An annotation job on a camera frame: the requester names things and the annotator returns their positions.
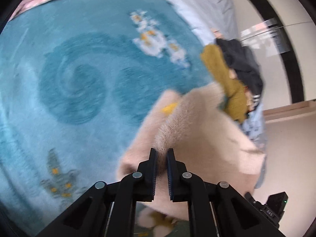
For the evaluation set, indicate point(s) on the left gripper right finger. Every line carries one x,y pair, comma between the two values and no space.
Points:
185,186

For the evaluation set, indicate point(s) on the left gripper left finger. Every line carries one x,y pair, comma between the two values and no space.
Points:
138,186

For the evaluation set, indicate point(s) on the beige fuzzy patterned sweater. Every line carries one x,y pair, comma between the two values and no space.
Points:
203,137

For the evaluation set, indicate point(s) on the olive green knit sweater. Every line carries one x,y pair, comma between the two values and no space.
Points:
236,105

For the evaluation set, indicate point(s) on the teal plush blanket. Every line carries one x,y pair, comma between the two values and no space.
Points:
78,77

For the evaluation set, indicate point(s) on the black striped garment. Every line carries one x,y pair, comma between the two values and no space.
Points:
241,59

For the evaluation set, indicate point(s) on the light blue floral quilt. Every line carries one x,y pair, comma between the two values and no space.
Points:
205,16

